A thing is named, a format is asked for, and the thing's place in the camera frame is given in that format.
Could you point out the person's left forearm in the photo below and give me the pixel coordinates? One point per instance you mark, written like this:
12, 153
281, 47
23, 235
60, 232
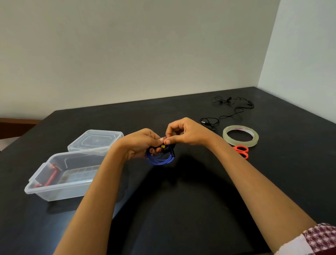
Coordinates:
92, 205

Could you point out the person's left hand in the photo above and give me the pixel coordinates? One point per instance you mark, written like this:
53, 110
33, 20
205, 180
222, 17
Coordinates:
136, 144

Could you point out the person's right forearm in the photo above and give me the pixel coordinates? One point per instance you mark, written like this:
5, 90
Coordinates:
262, 194

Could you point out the maroon white patterned right sleeve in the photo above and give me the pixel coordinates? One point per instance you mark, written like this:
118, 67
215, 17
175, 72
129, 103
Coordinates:
320, 239

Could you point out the clear tape roll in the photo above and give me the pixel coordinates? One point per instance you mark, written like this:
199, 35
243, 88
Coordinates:
227, 138

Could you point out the clear plastic lid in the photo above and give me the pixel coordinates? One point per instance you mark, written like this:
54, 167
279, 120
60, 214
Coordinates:
94, 139

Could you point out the clear plastic box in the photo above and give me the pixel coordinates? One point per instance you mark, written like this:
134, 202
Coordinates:
65, 186

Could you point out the person's right hand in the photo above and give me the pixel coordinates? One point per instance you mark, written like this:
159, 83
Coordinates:
191, 134

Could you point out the brown wooden furniture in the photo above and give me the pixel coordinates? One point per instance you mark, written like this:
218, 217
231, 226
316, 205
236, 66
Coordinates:
15, 128

